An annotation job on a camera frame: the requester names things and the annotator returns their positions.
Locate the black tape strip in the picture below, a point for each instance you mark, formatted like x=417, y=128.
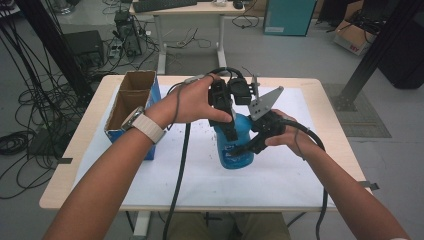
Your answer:
x=65, y=160
x=368, y=184

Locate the white table mat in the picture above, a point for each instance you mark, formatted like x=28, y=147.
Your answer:
x=233, y=186

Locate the person's left hand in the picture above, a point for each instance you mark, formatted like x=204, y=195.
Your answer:
x=190, y=103

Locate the dark cabinet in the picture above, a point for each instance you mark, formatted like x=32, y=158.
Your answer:
x=405, y=63

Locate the black metal stand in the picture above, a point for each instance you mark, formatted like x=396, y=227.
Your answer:
x=380, y=50

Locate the person's right hand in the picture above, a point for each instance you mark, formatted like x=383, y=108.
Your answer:
x=296, y=136

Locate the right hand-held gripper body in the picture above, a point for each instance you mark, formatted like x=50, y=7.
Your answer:
x=270, y=125

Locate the brown cardboard box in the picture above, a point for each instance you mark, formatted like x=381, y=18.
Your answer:
x=351, y=38

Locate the teal cabinet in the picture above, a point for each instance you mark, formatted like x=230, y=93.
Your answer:
x=288, y=16

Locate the white table leg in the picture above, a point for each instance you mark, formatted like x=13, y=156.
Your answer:
x=141, y=226

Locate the black computer mouse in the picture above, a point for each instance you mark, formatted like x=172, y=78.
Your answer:
x=237, y=4

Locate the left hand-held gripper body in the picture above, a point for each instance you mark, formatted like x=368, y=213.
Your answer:
x=220, y=96

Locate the grey floor mat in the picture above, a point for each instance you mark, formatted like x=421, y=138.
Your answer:
x=366, y=123

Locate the blue bottle with white cap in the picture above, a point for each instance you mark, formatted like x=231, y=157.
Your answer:
x=240, y=128

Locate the wristwatch with beige band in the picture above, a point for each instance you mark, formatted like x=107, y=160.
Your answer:
x=148, y=128

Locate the black computer tower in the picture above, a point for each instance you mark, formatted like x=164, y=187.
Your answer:
x=128, y=33

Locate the white desk with wooden top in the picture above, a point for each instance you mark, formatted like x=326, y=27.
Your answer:
x=186, y=9

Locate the black keyboard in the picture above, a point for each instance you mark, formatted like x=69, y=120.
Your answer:
x=163, y=5

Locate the blue cardboard box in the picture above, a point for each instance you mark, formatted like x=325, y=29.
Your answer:
x=126, y=106

